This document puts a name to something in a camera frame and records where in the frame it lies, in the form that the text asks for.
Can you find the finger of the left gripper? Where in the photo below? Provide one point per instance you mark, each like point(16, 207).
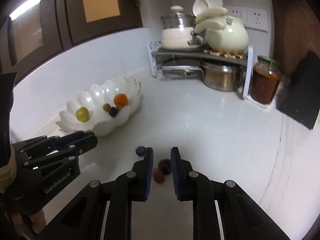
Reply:
point(44, 145)
point(56, 161)

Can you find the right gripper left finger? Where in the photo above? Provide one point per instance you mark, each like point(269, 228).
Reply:
point(103, 210)

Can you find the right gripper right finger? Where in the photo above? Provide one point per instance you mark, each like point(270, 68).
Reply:
point(220, 210)

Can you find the green apple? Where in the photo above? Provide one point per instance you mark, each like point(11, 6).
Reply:
point(82, 114)

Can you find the dark plum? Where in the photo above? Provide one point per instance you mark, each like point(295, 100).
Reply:
point(165, 166)

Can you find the small yellow-brown fruit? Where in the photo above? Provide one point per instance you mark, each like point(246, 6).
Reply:
point(106, 107)
point(119, 107)

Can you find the orange tangerine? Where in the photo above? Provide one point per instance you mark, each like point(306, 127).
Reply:
point(121, 99)

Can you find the person's left hand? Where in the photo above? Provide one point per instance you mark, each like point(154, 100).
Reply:
point(27, 227)

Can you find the blueberry right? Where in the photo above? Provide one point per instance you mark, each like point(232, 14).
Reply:
point(140, 151)

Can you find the blueberry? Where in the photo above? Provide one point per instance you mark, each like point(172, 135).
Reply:
point(140, 151)
point(113, 111)

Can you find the white scalloped fruit bowl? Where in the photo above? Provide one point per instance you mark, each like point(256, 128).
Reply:
point(100, 122)

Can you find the blueberry left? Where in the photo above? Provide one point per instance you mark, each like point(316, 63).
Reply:
point(113, 111)

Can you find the stainless steel pot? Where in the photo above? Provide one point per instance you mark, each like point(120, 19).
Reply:
point(225, 77)

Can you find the black box on counter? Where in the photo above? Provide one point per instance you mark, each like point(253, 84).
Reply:
point(301, 101)

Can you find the glass jar of red sauce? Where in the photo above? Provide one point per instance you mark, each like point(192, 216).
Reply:
point(265, 80)

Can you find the steel pan lid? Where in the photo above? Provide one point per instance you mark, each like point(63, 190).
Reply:
point(182, 69)

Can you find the grey corner shelf rack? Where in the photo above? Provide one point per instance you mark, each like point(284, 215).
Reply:
point(158, 55)

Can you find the cream ceramic kettle pot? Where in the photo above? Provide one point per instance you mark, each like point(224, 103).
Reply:
point(222, 32)

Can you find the cream pot with glass lid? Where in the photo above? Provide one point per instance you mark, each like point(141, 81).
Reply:
point(178, 30)

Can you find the dark brown cutting board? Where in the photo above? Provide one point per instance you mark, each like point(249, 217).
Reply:
point(296, 32)

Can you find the white rice spoon left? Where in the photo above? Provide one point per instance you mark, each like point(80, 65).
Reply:
point(199, 6)

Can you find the white wall power socket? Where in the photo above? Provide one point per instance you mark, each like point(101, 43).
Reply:
point(257, 19)

